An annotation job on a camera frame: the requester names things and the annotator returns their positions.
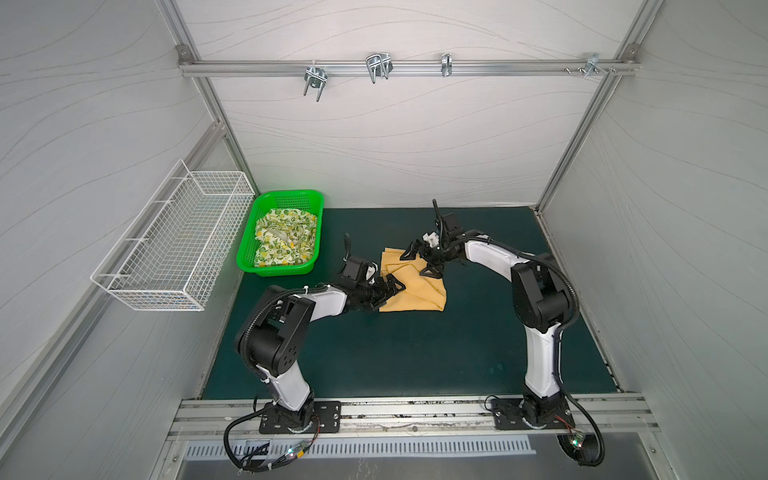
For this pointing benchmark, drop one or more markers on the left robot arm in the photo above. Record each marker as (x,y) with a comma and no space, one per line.
(270,340)

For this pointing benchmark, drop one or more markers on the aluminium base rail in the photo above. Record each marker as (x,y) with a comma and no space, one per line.
(409,416)

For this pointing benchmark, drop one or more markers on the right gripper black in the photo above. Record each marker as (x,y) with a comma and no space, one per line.
(429,255)

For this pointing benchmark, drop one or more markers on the metal double hook clamp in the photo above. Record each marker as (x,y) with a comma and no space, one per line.
(379,65)

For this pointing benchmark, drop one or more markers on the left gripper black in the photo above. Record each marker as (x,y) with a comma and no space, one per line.
(383,294)

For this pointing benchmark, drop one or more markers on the white wire basket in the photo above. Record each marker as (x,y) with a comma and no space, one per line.
(172,253)

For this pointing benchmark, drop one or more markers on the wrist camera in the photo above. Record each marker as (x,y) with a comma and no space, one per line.
(431,239)
(370,275)

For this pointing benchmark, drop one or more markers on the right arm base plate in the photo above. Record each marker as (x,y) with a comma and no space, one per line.
(517,414)

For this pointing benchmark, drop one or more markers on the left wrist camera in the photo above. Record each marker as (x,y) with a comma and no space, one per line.
(370,275)

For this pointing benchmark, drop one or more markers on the floral patterned skirt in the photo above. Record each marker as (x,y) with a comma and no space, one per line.
(286,237)

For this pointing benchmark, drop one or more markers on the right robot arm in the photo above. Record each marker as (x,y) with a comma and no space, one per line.
(542,299)

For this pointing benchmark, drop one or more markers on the aluminium crossbar rail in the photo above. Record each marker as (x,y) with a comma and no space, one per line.
(401,68)

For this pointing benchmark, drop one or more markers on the metal u-bolt clamp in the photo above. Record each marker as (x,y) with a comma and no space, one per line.
(315,78)

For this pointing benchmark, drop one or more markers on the metal bracket with bolts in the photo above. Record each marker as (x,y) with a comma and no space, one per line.
(591,67)

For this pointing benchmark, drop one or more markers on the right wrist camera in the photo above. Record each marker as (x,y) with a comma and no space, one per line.
(431,239)

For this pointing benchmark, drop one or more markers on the green plastic basket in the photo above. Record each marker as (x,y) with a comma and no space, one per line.
(308,200)

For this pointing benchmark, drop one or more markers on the yellow skirt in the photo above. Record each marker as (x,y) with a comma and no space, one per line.
(421,293)

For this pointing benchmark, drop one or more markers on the white slotted cable duct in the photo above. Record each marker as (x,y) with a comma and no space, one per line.
(374,447)

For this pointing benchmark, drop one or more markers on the small metal ring hook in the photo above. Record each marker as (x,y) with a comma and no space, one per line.
(446,65)

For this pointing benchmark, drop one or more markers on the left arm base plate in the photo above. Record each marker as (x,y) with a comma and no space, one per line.
(321,416)

